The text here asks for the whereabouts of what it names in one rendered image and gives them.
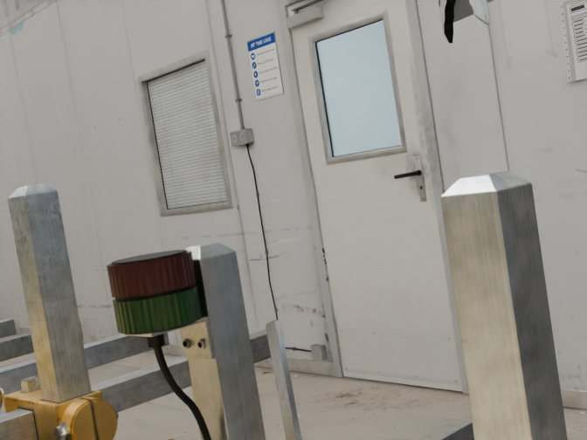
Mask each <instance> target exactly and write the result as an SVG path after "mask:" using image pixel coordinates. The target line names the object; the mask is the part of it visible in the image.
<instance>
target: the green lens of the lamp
mask: <svg viewBox="0 0 587 440"><path fill-rule="evenodd" d="M113 305H114V315H115V320H116V326H117V331H118V333H147V332H154V331H159V330H163V329H168V328H172V327H179V326H182V325H186V324H189V323H191V322H194V321H196V320H199V319H201V318H202V317H203V316H202V311H201V306H200V300H199V295H198V289H197V285H195V287H193V288H192V289H189V290H187V291H184V292H179V293H175V294H171V295H167V296H162V297H158V298H152V299H142V300H134V301H116V300H115V299H113Z"/></svg>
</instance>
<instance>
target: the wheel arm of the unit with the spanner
mask: <svg viewBox="0 0 587 440"><path fill-rule="evenodd" d="M412 440H474V434H473V424H472V423H470V422H462V421H455V420H448V421H446V422H444V423H441V424H440V425H439V426H437V427H435V428H433V429H431V430H429V431H427V432H425V433H424V434H422V435H420V436H419V437H416V438H414V439H412Z"/></svg>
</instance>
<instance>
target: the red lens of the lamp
mask: <svg viewBox="0 0 587 440"><path fill-rule="evenodd" d="M107 273H108V278H109V284H110V289H111V294H112V297H113V298H128V297H136V296H143V295H149V294H154V293H159V292H167V291H172V290H175V289H179V288H183V287H186V286H189V285H193V284H195V283H196V282H197V279H196V274H195V268H194V263H193V257H192V251H188V252H187V253H185V254H182V255H179V256H175V257H171V258H163V259H157V260H153V261H148V262H141V263H137V264H130V265H111V264H109V265H107Z"/></svg>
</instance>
